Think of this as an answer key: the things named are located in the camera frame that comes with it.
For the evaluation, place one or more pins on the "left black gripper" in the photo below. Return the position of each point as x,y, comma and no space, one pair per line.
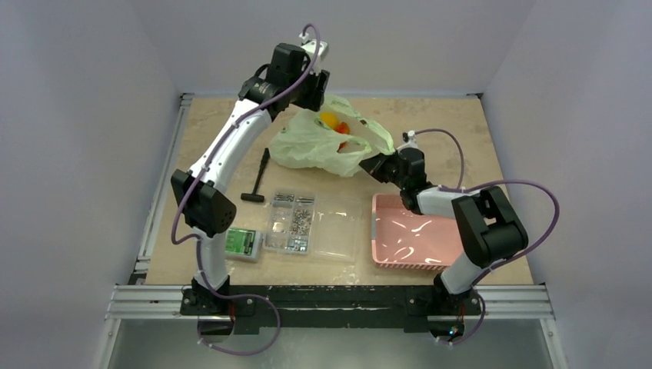
315,98

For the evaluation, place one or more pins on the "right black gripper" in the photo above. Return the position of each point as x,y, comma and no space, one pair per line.
389,166

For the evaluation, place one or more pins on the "light green plastic bag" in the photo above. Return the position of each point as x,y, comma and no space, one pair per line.
305,142

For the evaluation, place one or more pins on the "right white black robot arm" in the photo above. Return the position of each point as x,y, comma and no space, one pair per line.
489,227

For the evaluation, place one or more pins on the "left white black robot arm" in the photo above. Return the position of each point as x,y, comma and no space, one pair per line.
204,211

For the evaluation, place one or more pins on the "orange fake fruit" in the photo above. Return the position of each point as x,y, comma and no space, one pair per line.
343,129

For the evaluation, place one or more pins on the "yellow fake fruit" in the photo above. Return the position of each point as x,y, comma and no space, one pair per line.
329,119

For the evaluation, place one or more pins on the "pink plastic basket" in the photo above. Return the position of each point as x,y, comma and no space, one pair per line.
401,239

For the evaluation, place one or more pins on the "clear plastic screw organizer box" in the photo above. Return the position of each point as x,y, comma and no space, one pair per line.
318,225

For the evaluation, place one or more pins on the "green white small box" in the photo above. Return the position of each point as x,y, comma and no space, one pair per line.
244,244

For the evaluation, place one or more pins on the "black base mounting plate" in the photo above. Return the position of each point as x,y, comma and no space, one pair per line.
411,308

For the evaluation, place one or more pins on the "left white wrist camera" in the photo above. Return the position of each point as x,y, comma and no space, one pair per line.
316,51

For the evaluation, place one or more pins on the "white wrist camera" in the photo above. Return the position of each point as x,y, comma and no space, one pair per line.
409,141
316,51

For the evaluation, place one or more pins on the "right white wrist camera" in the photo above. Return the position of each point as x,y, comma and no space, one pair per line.
409,141

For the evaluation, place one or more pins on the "aluminium back frame rail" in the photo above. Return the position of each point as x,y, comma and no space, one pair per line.
361,93

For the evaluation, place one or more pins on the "black T-handle tool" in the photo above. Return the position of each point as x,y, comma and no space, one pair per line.
254,196

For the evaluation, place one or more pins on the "aluminium left frame rail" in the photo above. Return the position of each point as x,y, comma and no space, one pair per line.
156,210

